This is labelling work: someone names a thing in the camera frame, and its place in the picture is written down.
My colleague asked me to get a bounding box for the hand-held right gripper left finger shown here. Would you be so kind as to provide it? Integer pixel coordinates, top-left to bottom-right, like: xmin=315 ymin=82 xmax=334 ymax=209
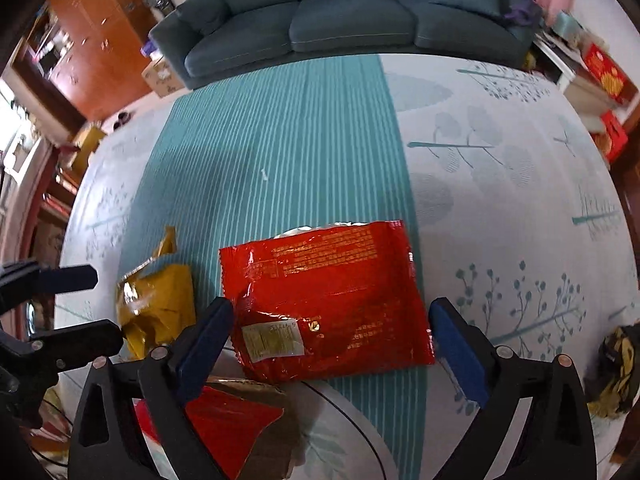
xmin=67 ymin=297 xmax=235 ymax=480

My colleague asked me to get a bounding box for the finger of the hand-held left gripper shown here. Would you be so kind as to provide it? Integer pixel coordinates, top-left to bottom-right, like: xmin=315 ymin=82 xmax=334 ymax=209
xmin=15 ymin=319 xmax=124 ymax=373
xmin=0 ymin=261 xmax=98 ymax=311

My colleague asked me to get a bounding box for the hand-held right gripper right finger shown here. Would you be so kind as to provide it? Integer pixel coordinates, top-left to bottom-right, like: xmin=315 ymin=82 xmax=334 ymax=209
xmin=429 ymin=297 xmax=598 ymax=480

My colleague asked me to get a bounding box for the yellow wrapper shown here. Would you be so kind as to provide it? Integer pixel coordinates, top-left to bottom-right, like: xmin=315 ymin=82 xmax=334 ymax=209
xmin=116 ymin=226 xmax=197 ymax=361

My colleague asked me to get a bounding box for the red snack packet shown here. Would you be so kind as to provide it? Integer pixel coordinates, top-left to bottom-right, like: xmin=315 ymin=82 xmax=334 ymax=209
xmin=219 ymin=219 xmax=436 ymax=381

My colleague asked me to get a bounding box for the red and brown packet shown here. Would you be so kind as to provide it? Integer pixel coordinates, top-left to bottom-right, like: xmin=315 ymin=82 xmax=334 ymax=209
xmin=134 ymin=379 xmax=301 ymax=480

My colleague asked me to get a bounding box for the black and yellow packet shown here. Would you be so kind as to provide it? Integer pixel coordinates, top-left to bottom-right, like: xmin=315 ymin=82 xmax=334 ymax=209
xmin=585 ymin=326 xmax=640 ymax=418

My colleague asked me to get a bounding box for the cardboard box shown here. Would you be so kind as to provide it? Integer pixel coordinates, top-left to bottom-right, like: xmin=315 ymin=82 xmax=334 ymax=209
xmin=141 ymin=55 xmax=188 ymax=98

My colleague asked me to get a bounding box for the wooden cabinet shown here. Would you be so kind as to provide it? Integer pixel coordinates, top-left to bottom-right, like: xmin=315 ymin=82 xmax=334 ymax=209
xmin=10 ymin=0 xmax=156 ymax=136

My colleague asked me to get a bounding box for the small red gift box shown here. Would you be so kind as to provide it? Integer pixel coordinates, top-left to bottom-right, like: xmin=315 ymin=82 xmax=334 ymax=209
xmin=592 ymin=110 xmax=630 ymax=161

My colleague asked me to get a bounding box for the white side table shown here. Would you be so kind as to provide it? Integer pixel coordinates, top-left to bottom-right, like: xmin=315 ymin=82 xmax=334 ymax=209
xmin=532 ymin=32 xmax=601 ymax=106

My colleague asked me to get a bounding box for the large red gift box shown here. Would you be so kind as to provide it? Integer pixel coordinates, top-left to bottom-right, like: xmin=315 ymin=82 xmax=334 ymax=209
xmin=580 ymin=42 xmax=640 ymax=106

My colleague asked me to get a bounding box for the light blue appliance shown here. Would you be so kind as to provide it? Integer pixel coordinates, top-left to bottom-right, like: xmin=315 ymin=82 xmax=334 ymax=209
xmin=550 ymin=10 xmax=581 ymax=41

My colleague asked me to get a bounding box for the dark teal sofa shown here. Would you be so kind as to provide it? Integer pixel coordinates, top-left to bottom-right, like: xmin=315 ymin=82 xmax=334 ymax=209
xmin=149 ymin=0 xmax=543 ymax=91

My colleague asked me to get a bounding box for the purple bag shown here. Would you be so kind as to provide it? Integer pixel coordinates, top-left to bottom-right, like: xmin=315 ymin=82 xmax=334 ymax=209
xmin=502 ymin=0 xmax=543 ymax=26

